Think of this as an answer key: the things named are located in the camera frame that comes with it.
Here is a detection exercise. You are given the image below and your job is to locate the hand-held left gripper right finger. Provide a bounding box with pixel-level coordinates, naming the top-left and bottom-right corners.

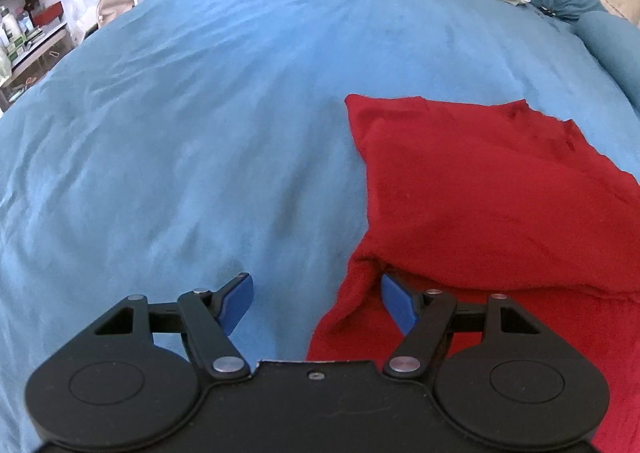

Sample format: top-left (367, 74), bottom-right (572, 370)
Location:
top-left (380, 273), bottom-right (545, 380)

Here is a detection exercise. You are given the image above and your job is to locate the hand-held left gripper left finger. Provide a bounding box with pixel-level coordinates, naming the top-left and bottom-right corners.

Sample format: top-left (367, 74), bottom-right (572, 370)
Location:
top-left (94, 272), bottom-right (254, 384)

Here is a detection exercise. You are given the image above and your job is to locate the red knit garment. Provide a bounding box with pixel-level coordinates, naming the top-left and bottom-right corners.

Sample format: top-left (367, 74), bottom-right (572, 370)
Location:
top-left (306, 94), bottom-right (640, 453)

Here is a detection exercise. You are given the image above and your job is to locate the blue bed cover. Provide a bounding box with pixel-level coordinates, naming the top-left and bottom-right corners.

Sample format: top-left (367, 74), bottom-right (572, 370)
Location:
top-left (0, 0), bottom-right (640, 453)

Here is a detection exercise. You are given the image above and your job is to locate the light wooden side table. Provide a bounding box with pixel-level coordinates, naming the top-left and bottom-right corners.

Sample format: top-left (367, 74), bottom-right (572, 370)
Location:
top-left (0, 23), bottom-right (72, 112)

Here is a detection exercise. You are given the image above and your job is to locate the beige bag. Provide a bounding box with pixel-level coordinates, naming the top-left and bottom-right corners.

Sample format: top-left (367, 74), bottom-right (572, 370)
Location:
top-left (96, 0), bottom-right (136, 29)

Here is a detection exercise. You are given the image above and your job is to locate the clear plastic bag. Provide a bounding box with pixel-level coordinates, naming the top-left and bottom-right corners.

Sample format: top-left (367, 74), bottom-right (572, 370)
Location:
top-left (67, 0), bottom-right (102, 43)

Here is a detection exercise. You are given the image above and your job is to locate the teal bolster cushion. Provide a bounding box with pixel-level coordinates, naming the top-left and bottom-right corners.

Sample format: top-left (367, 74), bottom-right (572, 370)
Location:
top-left (575, 10), bottom-right (640, 115)

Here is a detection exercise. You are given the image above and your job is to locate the red box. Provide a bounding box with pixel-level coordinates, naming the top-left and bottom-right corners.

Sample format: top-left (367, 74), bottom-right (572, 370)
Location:
top-left (32, 0), bottom-right (65, 29)

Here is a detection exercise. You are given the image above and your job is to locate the white green-label bottle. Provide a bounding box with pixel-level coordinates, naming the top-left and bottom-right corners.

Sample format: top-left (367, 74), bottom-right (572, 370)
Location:
top-left (0, 6), bottom-right (27, 48)

